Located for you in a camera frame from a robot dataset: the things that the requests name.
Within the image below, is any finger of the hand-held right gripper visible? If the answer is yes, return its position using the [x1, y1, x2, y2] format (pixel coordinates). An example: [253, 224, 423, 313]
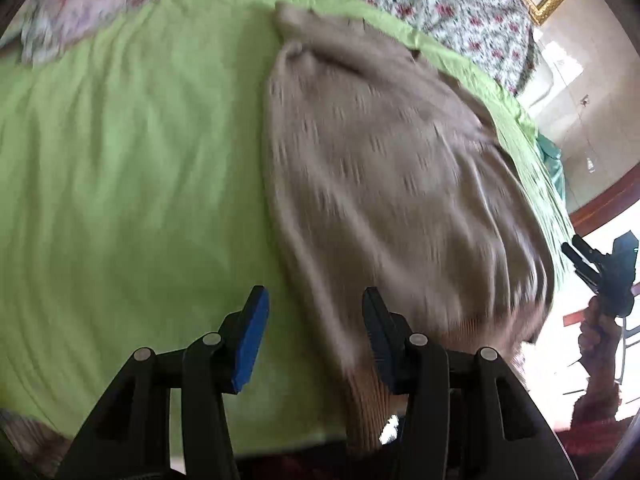
[561, 242, 603, 291]
[572, 234, 608, 266]

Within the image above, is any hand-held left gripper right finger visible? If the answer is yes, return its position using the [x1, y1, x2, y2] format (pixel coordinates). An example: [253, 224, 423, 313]
[362, 288, 576, 480]

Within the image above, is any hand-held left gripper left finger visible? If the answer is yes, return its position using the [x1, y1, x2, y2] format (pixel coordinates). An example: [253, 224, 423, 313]
[55, 286, 270, 480]

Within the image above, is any taupe knit sweater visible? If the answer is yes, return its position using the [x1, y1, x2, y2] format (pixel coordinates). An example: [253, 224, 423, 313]
[262, 0, 556, 458]

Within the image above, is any person's right forearm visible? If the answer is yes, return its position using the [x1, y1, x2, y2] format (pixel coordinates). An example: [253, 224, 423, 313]
[565, 355, 627, 456]

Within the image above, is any person's right hand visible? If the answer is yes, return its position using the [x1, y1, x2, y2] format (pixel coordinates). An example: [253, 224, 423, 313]
[578, 296, 626, 363]

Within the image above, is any brown wooden trim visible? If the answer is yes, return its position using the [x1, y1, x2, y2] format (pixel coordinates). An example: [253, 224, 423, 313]
[570, 175, 640, 233]

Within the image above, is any teal cloth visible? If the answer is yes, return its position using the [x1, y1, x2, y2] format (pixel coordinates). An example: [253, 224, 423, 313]
[535, 132, 566, 206]

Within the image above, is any green bed sheet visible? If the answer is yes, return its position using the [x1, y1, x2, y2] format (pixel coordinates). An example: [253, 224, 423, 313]
[0, 0, 576, 456]

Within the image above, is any floral print quilt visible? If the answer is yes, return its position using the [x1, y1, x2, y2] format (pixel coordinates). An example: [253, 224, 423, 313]
[277, 0, 533, 96]

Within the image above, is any floral ruffled pillow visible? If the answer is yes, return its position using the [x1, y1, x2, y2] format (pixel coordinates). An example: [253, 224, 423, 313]
[20, 0, 211, 63]

